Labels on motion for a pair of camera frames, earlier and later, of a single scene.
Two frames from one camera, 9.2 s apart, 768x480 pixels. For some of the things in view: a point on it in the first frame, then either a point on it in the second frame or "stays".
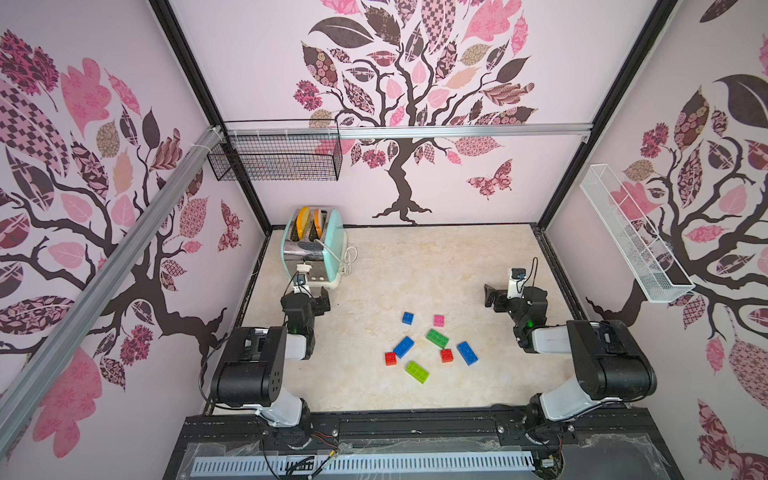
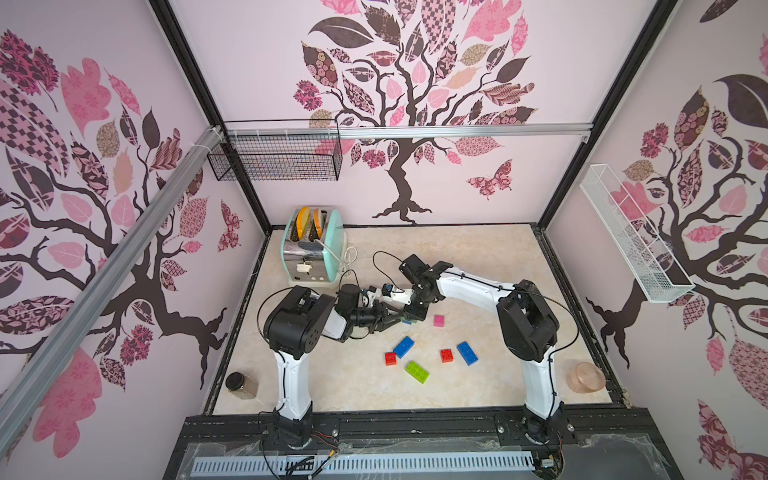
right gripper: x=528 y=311 to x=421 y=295
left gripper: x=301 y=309 to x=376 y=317
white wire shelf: x=652 y=263 stays
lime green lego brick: x=417 y=372 stays
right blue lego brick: x=467 y=353 stays
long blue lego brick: x=403 y=347 stays
